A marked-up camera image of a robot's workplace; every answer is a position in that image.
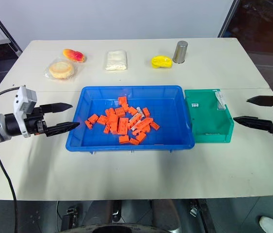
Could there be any grey window frame post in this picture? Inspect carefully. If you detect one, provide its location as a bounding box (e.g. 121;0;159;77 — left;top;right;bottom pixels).
218;0;241;38

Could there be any black hanging cable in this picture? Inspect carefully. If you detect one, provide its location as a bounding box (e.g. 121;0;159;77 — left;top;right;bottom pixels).
0;147;18;233

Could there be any round bread in plastic wrap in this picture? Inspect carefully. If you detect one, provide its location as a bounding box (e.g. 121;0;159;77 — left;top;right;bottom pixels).
44;57;79;82

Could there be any black slanted stand pole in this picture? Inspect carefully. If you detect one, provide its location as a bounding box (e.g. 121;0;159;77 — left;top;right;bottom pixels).
0;0;23;58

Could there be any green plastic bin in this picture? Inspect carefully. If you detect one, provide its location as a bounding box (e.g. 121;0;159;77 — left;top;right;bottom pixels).
184;88;235;144

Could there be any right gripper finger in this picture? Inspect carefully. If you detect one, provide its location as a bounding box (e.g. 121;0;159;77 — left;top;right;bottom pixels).
246;95;273;107
233;116;273;133

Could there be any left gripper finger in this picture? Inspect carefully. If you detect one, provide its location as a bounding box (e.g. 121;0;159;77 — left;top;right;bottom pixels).
40;102;74;115
45;121;81;138

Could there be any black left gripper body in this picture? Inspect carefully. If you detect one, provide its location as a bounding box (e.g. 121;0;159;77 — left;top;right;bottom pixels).
25;105;49;137

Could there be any yellow wrapped toy fruit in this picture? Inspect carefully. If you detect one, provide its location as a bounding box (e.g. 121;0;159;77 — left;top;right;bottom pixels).
151;55;173;69

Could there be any blue plastic tray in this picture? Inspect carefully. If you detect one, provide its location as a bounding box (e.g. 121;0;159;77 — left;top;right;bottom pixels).
65;84;196;154

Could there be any steel cup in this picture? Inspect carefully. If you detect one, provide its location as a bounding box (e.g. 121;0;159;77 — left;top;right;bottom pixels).
172;40;189;64

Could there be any black metal bracket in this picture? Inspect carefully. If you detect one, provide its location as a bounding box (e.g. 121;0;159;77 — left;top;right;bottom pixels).
60;205;79;232

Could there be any white wrapped cloth pack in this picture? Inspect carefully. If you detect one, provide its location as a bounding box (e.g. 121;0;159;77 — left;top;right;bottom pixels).
105;50;129;72

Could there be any small clear packet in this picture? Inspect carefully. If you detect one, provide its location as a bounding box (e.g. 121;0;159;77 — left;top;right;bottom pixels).
214;90;226;111

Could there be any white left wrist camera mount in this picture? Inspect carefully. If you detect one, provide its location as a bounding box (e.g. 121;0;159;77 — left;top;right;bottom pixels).
13;85;38;138

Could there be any black table leg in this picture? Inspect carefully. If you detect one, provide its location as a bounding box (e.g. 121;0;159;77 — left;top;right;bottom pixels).
189;198;218;233

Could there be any red yellow toy mango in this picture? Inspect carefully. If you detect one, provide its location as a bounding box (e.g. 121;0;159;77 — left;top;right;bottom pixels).
62;48;88;63

